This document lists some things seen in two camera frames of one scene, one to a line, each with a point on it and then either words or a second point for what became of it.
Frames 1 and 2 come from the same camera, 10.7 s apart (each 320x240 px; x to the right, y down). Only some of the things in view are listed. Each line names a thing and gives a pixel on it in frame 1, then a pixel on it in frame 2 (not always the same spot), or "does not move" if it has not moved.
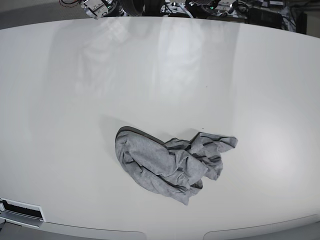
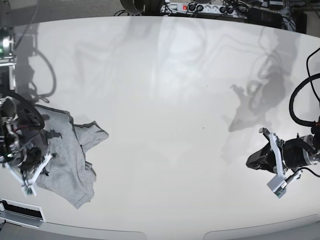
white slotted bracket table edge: (21, 213) does not move
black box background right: (264, 17) does not move
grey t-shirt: (176, 168) -> (68, 174)
